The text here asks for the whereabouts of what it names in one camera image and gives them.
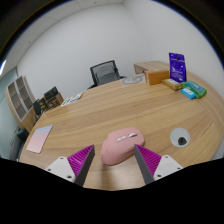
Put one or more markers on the pink computer mouse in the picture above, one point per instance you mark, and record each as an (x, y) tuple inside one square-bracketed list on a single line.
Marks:
[(118, 148)]

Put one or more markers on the pink and blue mouse pad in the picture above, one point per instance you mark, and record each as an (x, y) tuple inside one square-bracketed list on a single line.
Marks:
[(40, 139)]

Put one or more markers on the tan flat box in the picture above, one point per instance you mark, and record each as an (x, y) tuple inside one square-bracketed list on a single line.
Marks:
[(172, 84)]

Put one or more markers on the black mesh office chair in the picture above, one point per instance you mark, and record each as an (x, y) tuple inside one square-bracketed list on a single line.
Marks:
[(105, 73)]

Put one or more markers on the green box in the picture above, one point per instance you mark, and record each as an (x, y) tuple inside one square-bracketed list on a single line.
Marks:
[(196, 89)]

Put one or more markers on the orange wooden box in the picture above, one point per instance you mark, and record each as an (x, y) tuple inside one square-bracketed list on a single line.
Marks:
[(157, 77)]

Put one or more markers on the long ceiling light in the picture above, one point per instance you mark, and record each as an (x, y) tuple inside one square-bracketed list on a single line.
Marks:
[(2, 66)]

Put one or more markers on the small blue box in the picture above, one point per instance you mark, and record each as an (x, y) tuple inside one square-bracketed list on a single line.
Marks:
[(188, 93)]

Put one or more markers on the wide brown cardboard box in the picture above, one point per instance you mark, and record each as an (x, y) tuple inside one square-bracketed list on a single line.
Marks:
[(55, 101)]

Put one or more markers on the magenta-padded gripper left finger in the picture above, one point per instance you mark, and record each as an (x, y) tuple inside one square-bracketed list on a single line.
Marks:
[(60, 166)]

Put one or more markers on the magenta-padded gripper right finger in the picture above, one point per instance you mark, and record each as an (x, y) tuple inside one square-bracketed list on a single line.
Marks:
[(166, 165)]

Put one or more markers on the black leather sofa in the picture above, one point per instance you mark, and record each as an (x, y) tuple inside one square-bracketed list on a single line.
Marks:
[(18, 143)]

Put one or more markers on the dark open cardboard box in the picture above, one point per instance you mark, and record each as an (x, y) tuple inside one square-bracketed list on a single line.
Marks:
[(50, 92)]

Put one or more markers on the wooden shelf unit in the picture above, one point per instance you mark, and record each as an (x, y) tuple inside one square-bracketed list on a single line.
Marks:
[(18, 100)]

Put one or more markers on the small black visitor chair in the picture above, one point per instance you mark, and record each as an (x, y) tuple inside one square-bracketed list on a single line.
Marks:
[(37, 107)]

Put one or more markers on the wooden side desk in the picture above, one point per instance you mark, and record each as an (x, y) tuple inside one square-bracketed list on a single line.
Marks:
[(151, 66)]

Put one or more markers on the purple standing sign card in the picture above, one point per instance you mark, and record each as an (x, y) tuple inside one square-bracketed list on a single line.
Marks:
[(177, 67)]

